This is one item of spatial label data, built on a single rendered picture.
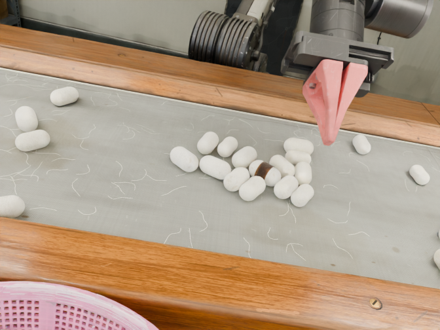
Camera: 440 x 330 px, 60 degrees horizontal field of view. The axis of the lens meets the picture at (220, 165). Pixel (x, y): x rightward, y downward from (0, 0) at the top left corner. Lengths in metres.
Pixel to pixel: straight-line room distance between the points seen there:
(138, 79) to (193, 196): 0.25
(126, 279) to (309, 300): 0.13
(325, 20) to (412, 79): 2.32
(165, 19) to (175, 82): 2.05
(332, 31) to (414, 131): 0.28
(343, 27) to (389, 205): 0.20
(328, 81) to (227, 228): 0.17
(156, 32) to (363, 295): 2.45
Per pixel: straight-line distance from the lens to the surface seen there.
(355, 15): 0.44
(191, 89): 0.58
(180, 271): 0.29
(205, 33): 0.82
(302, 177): 0.44
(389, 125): 0.64
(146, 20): 2.66
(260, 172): 0.42
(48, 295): 0.29
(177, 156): 0.42
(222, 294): 0.29
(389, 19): 0.49
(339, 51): 0.40
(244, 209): 0.39
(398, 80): 2.72
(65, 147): 0.46
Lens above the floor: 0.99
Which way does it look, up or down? 35 degrees down
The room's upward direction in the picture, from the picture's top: 12 degrees clockwise
